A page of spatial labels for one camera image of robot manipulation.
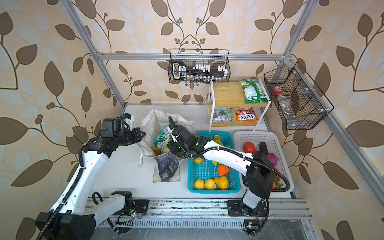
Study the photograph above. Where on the yellow lemon front left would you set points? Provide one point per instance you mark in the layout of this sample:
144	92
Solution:
199	184

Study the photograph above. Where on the white plastic basket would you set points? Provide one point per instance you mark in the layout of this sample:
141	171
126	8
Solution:
273	145

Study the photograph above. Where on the black tool set in basket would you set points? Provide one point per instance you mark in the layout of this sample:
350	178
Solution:
194	72

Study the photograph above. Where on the yellow pear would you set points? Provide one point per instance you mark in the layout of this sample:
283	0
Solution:
222	182

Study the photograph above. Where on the yellow mango fruit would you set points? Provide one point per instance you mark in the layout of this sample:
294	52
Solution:
199	161

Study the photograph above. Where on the red tomato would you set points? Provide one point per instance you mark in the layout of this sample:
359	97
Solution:
249	147

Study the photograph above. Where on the yellow green snack bag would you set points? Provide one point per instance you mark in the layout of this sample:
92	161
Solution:
164	135

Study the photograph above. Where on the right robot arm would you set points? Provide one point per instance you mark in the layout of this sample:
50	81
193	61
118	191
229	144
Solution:
261	175

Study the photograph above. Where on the teal candy bag top shelf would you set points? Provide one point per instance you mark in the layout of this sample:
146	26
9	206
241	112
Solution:
161	144

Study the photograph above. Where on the purple onion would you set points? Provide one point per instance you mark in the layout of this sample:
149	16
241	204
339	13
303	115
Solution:
273	158

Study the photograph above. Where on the orange fruit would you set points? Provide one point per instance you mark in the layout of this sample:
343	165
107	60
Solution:
223	170

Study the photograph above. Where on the white wire shelf rack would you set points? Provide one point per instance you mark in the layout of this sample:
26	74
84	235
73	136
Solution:
231	95

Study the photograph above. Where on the black wire basket back wall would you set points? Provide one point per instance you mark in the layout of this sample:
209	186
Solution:
211	56

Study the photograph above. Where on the teal plastic basket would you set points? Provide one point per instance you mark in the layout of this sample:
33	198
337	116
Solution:
207	170

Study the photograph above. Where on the yellow banana bunch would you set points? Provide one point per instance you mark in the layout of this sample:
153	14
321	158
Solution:
157	151
218	141

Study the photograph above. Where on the teal candy bag lower shelf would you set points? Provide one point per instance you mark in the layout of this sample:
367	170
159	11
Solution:
223	115

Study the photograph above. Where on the black wire basket right wall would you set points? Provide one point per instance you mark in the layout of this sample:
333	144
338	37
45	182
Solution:
310	105

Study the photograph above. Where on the white fabric grocery bag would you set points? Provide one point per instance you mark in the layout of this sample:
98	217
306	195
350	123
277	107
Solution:
167	165

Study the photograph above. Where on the teal candy bag shelf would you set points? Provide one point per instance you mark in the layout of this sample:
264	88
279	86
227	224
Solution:
223	115
161	144

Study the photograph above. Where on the purple eggplant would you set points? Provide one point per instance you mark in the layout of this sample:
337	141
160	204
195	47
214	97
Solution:
263	148

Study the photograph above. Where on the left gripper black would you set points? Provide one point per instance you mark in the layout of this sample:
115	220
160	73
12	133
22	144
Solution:
137	138

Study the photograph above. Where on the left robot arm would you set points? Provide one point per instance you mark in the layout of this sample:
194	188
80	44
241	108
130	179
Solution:
67	219

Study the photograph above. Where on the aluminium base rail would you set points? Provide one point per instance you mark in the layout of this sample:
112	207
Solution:
207	213

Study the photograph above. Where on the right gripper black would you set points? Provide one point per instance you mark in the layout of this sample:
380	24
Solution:
172	148

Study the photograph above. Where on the red Fox's candy bag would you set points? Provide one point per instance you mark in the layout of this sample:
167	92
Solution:
246	115

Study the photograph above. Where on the plastic bottle red cap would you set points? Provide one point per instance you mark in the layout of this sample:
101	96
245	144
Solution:
284	102

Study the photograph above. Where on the black wire basket wall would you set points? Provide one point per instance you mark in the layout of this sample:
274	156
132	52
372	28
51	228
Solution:
211	56
310	105

